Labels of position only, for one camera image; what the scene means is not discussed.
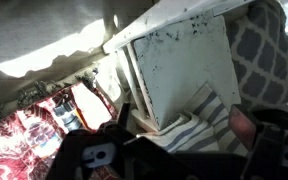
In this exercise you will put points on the red patterned fringed blanket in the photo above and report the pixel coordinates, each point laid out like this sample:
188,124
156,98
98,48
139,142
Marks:
10,146

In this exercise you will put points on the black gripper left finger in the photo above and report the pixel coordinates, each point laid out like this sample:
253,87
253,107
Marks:
124,115

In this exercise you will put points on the small white wooden chair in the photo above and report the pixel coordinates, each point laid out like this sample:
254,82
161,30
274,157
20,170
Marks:
184,66

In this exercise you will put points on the grey lattice patterned pillow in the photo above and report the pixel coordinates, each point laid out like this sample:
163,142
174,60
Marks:
264,60

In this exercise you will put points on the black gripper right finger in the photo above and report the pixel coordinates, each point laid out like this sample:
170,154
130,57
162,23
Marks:
244,126

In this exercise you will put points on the blue striped white towel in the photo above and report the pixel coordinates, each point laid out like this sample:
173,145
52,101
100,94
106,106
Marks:
197,133

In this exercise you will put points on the cream fabric sofa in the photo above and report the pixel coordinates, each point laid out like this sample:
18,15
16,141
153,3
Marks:
34,26

